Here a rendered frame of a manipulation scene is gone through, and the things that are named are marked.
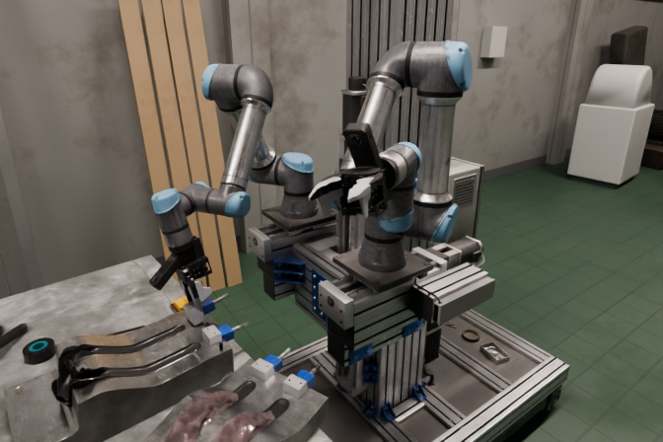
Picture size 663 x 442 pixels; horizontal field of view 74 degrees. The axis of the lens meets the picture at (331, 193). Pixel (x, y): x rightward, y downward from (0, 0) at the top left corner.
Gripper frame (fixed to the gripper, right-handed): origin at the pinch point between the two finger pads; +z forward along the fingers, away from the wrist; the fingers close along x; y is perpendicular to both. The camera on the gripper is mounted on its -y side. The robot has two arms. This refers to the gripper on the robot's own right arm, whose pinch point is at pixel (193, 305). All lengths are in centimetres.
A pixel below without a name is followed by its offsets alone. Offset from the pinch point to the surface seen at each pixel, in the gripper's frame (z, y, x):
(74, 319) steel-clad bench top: 4.4, -27.7, 40.6
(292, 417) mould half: 15.1, 1.4, -44.0
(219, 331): 4.3, 0.8, -13.0
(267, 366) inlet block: 11.0, 5.2, -28.8
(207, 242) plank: 46, 64, 162
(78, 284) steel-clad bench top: 2, -22, 64
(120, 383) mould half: 0.8, -25.8, -16.0
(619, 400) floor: 127, 163, -57
